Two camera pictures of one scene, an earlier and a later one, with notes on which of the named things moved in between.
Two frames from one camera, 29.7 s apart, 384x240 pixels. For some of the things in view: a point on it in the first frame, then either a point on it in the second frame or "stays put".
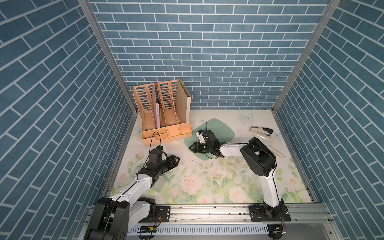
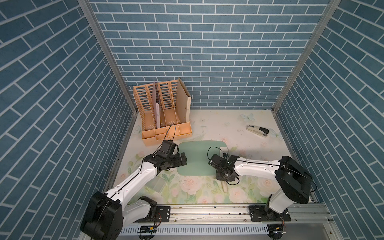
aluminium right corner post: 330,9 stays put
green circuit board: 147,229 stays put
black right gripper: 196,148 -> 217,177
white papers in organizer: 156,109 stays put
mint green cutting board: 223,133 -> 198,153
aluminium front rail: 311,214 stays put
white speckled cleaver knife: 269,140 -> 225,186
